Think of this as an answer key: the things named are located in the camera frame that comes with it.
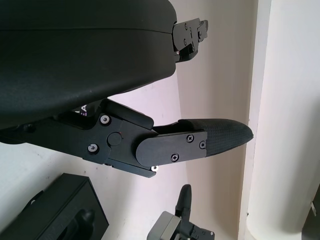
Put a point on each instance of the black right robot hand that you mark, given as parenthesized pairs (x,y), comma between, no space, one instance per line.
(186,205)

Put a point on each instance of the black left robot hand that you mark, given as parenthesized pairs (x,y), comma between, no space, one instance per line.
(75,55)

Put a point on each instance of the small silver depth camera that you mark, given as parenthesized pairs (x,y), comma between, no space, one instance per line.
(162,227)

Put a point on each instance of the black box base with foam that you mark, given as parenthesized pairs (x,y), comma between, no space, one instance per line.
(50,200)

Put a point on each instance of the white rounded wall panel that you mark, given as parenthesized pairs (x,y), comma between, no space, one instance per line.
(287,100)

